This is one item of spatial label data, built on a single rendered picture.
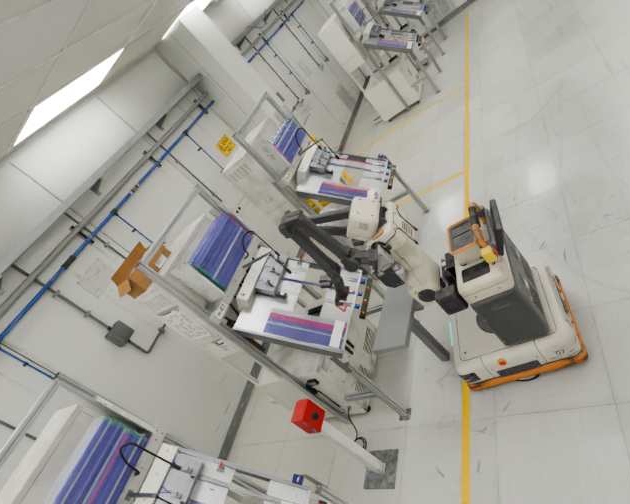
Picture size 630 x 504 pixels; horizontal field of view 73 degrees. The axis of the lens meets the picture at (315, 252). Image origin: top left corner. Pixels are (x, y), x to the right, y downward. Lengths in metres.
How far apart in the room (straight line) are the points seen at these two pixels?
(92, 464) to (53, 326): 1.82
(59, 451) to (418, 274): 1.92
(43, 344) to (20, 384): 0.31
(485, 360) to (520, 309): 0.43
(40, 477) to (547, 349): 2.47
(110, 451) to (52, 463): 0.26
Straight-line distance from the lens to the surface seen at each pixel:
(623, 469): 2.50
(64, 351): 3.86
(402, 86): 6.95
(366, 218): 2.15
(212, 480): 2.37
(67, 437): 2.42
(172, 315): 2.91
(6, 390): 3.74
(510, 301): 2.31
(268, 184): 3.75
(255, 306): 2.87
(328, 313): 2.81
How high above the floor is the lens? 2.27
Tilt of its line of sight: 24 degrees down
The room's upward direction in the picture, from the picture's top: 46 degrees counter-clockwise
